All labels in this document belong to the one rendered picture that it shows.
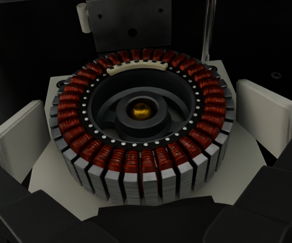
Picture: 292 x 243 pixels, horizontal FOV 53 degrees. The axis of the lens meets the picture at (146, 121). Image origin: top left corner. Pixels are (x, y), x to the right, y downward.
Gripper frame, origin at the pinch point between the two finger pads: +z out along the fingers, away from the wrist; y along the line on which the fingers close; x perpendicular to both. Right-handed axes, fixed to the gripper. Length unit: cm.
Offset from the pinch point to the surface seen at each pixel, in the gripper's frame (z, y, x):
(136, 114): -0.5, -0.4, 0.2
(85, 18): 11.4, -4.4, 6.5
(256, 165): -1.8, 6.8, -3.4
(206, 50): 6.7, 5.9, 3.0
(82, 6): 11.2, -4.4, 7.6
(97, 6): 9.7, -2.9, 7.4
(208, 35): 6.0, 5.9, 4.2
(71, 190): -2.1, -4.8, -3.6
